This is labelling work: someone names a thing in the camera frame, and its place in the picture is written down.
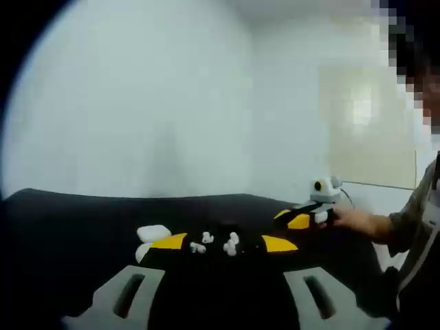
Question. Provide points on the oval white charging case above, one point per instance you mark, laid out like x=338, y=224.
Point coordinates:
x=153, y=233

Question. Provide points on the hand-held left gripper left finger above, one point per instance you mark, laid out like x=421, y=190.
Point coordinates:
x=113, y=309

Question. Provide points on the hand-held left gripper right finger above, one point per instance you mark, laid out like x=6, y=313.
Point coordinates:
x=340, y=309

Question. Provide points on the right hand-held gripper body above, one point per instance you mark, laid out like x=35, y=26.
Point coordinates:
x=326, y=196

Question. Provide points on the person's head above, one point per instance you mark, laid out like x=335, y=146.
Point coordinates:
x=433, y=62

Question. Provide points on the person's right hand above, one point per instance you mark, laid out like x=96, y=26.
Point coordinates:
x=354, y=221

